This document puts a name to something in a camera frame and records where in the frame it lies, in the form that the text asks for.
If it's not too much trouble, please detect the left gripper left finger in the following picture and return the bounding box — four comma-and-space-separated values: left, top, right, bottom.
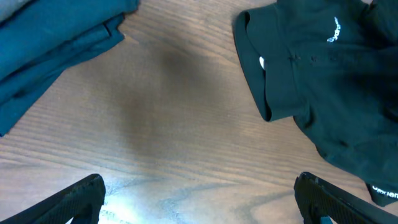
1, 174, 106, 224

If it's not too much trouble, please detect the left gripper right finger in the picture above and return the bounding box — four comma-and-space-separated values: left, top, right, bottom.
294, 172, 397, 224

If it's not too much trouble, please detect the black polo shirt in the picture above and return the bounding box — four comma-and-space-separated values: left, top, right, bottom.
233, 0, 397, 207

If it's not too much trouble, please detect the navy blue folded shirt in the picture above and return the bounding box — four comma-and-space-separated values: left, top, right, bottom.
1, 0, 141, 136

